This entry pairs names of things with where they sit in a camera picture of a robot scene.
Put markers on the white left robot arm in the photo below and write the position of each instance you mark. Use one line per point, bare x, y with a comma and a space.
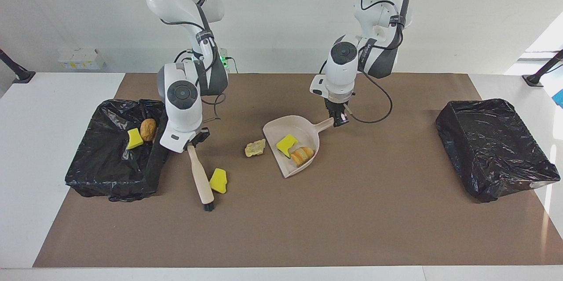
347, 65

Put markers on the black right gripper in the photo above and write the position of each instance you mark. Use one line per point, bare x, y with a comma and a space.
195, 139

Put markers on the yellow sponge block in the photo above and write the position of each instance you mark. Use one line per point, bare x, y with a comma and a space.
218, 180

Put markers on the white boxes with yellow labels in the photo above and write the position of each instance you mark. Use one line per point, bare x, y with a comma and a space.
81, 59

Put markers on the small yellow sponge wedge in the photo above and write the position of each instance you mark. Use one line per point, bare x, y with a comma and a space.
134, 139

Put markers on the blue object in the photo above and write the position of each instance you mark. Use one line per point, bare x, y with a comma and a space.
560, 98

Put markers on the brown toy bread roll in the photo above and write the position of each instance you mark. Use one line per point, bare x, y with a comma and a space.
148, 129

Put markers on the pale flaky pastry piece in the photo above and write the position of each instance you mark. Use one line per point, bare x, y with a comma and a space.
255, 148

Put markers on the striped orange toy bread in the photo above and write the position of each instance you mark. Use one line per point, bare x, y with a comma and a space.
302, 155

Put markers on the black camera stand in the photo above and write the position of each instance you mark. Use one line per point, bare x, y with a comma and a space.
534, 80
22, 76

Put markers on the brown table mat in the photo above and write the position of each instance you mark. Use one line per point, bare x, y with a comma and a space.
396, 228

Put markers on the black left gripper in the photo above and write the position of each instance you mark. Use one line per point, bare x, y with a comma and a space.
336, 106

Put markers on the beige hand brush black bristles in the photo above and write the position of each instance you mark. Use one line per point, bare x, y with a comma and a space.
202, 180

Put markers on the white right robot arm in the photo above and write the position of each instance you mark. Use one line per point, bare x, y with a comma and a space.
180, 52

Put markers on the notched yellow sponge piece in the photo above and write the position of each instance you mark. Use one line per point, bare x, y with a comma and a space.
286, 144

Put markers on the black bag lined bin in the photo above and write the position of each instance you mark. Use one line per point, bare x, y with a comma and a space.
492, 149
101, 171

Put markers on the beige plastic dustpan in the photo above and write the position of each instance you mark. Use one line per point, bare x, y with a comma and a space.
303, 133

